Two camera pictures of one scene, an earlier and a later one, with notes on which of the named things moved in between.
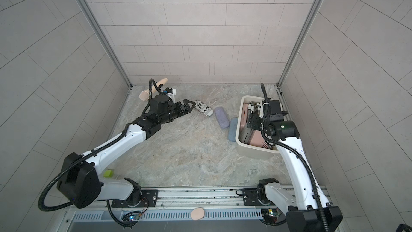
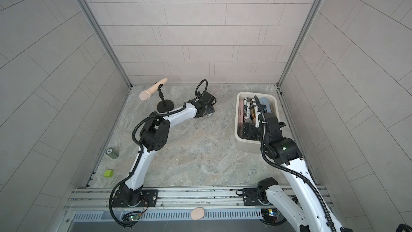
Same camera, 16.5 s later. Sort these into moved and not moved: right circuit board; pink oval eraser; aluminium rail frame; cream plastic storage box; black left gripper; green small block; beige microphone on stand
Moved: black left gripper; cream plastic storage box
Not moved: green small block; pink oval eraser; beige microphone on stand; right circuit board; aluminium rail frame
